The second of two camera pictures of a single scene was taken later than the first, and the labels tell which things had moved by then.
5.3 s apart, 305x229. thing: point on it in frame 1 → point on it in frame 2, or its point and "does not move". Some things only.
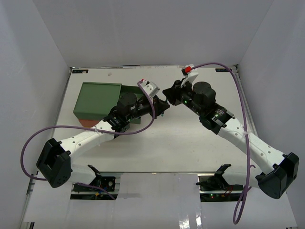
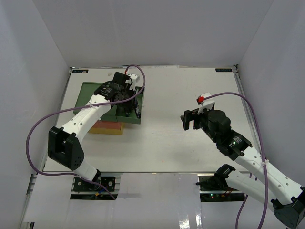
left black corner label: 79,71 does not move
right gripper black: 173,94 → 186,119
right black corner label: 222,70 does not move
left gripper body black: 143,108 → 127,94
